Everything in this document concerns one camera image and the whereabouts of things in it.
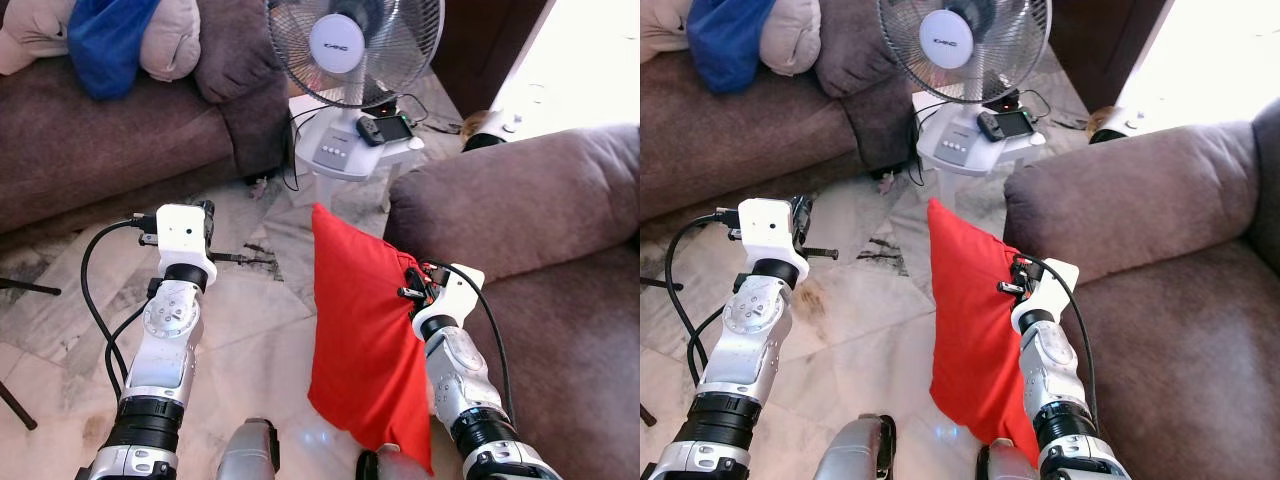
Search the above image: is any silver left robot leg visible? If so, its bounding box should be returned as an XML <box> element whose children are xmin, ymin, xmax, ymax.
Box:
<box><xmin>812</xmin><ymin>413</ymin><xmax>898</xmax><ymax>480</ymax></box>
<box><xmin>215</xmin><ymin>418</ymin><xmax>281</xmax><ymax>480</ymax></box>

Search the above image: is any black tripod stand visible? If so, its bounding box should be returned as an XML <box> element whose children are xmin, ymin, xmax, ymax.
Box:
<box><xmin>0</xmin><ymin>277</ymin><xmax>63</xmax><ymax>432</ymax></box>

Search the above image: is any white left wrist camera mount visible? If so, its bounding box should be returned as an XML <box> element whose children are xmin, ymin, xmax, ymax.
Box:
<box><xmin>153</xmin><ymin>203</ymin><xmax>218</xmax><ymax>289</ymax></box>
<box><xmin>737</xmin><ymin>198</ymin><xmax>809</xmax><ymax>281</ymax></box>

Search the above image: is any dark brown wooden door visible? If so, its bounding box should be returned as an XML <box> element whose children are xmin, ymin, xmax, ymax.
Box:
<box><xmin>432</xmin><ymin>0</ymin><xmax>551</xmax><ymax>119</ymax></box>
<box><xmin>1050</xmin><ymin>0</ymin><xmax>1171</xmax><ymax>111</ymax></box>

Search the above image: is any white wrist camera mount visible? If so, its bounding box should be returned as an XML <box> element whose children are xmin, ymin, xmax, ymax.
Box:
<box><xmin>413</xmin><ymin>263</ymin><xmax>486</xmax><ymax>321</ymax></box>
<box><xmin>737</xmin><ymin>198</ymin><xmax>809</xmax><ymax>281</ymax></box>
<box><xmin>1010</xmin><ymin>258</ymin><xmax>1081</xmax><ymax>336</ymax></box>
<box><xmin>153</xmin><ymin>203</ymin><xmax>218</xmax><ymax>289</ymax></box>

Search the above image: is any beige pillow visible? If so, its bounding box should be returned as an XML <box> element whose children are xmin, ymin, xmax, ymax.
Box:
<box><xmin>0</xmin><ymin>0</ymin><xmax>81</xmax><ymax>76</ymax></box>
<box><xmin>140</xmin><ymin>0</ymin><xmax>201</xmax><ymax>83</ymax></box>
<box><xmin>640</xmin><ymin>0</ymin><xmax>696</xmax><ymax>63</ymax></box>
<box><xmin>760</xmin><ymin>0</ymin><xmax>823</xmax><ymax>79</ymax></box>

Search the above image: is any red pillow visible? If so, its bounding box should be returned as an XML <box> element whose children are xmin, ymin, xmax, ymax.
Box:
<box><xmin>927</xmin><ymin>197</ymin><xmax>1043</xmax><ymax>469</ymax></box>
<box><xmin>307</xmin><ymin>202</ymin><xmax>436</xmax><ymax>476</ymax></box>

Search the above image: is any long brown fabric sofa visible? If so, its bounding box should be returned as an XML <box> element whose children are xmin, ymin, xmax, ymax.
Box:
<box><xmin>0</xmin><ymin>0</ymin><xmax>293</xmax><ymax>236</ymax></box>
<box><xmin>640</xmin><ymin>0</ymin><xmax>913</xmax><ymax>241</ymax></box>

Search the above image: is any blue cloth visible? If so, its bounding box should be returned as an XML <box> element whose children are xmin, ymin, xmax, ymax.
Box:
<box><xmin>687</xmin><ymin>0</ymin><xmax>779</xmax><ymax>96</ymax></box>
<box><xmin>68</xmin><ymin>0</ymin><xmax>161</xmax><ymax>101</ymax></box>

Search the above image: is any black handheld device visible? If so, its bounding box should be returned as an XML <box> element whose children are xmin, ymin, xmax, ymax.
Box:
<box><xmin>357</xmin><ymin>115</ymin><xmax>416</xmax><ymax>148</ymax></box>
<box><xmin>977</xmin><ymin>108</ymin><xmax>1036</xmax><ymax>143</ymax></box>

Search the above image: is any white table fan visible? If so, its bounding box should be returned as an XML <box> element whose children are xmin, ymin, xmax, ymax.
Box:
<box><xmin>878</xmin><ymin>0</ymin><xmax>1053</xmax><ymax>181</ymax></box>
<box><xmin>267</xmin><ymin>0</ymin><xmax>446</xmax><ymax>181</ymax></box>

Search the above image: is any black fan power cable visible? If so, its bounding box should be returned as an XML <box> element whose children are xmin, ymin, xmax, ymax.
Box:
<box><xmin>905</xmin><ymin>100</ymin><xmax>926</xmax><ymax>187</ymax></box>
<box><xmin>283</xmin><ymin>108</ymin><xmax>302</xmax><ymax>193</ymax></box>

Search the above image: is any silver right robot leg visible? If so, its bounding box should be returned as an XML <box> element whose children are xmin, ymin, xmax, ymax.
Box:
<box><xmin>357</xmin><ymin>445</ymin><xmax>433</xmax><ymax>480</ymax></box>
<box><xmin>975</xmin><ymin>438</ymin><xmax>1041</xmax><ymax>480</ymax></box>

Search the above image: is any silver robot leg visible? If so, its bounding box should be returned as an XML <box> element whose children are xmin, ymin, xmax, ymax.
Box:
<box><xmin>357</xmin><ymin>445</ymin><xmax>433</xmax><ymax>480</ymax></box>
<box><xmin>812</xmin><ymin>413</ymin><xmax>898</xmax><ymax>480</ymax></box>
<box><xmin>975</xmin><ymin>438</ymin><xmax>1041</xmax><ymax>480</ymax></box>
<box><xmin>215</xmin><ymin>418</ymin><xmax>281</xmax><ymax>480</ymax></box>

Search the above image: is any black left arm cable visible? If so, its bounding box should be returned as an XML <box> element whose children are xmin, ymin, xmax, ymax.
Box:
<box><xmin>80</xmin><ymin>215</ymin><xmax>161</xmax><ymax>401</ymax></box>
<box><xmin>665</xmin><ymin>210</ymin><xmax>746</xmax><ymax>386</ymax></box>

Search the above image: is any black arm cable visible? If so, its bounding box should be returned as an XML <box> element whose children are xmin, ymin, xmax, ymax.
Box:
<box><xmin>80</xmin><ymin>215</ymin><xmax>161</xmax><ymax>401</ymax></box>
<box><xmin>425</xmin><ymin>258</ymin><xmax>516</xmax><ymax>421</ymax></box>
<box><xmin>665</xmin><ymin>210</ymin><xmax>746</xmax><ymax>386</ymax></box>
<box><xmin>1020</xmin><ymin>255</ymin><xmax>1099</xmax><ymax>406</ymax></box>

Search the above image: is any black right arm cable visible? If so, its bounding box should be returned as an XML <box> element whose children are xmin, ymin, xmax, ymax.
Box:
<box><xmin>425</xmin><ymin>258</ymin><xmax>516</xmax><ymax>421</ymax></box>
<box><xmin>1020</xmin><ymin>255</ymin><xmax>1099</xmax><ymax>406</ymax></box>

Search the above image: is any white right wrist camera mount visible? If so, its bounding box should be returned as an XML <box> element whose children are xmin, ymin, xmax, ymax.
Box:
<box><xmin>413</xmin><ymin>263</ymin><xmax>486</xmax><ymax>321</ymax></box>
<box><xmin>1010</xmin><ymin>258</ymin><xmax>1081</xmax><ymax>336</ymax></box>

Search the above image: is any small white table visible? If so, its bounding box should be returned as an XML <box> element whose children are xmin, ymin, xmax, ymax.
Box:
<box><xmin>290</xmin><ymin>95</ymin><xmax>426</xmax><ymax>213</ymax></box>
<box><xmin>912</xmin><ymin>90</ymin><xmax>1046</xmax><ymax>211</ymax></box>

